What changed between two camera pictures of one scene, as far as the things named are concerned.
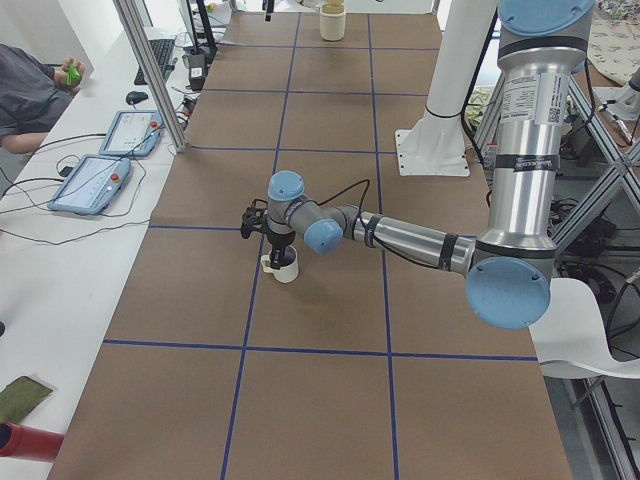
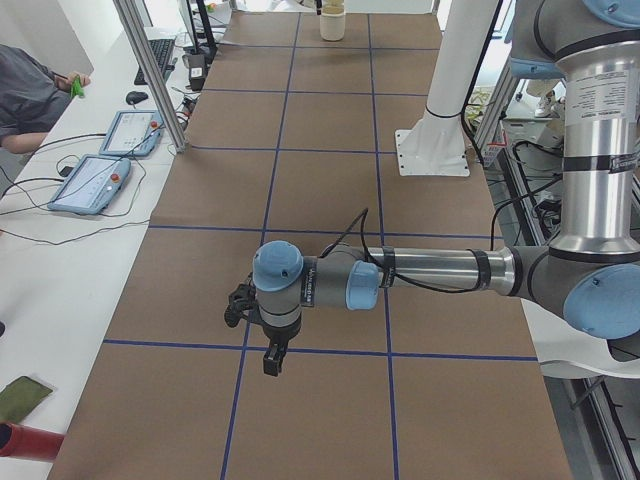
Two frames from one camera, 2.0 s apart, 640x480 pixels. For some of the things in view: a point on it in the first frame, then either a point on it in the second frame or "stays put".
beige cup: (332, 21) stays put
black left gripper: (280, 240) to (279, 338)
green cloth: (20, 397) stays put
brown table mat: (370, 365) stays put
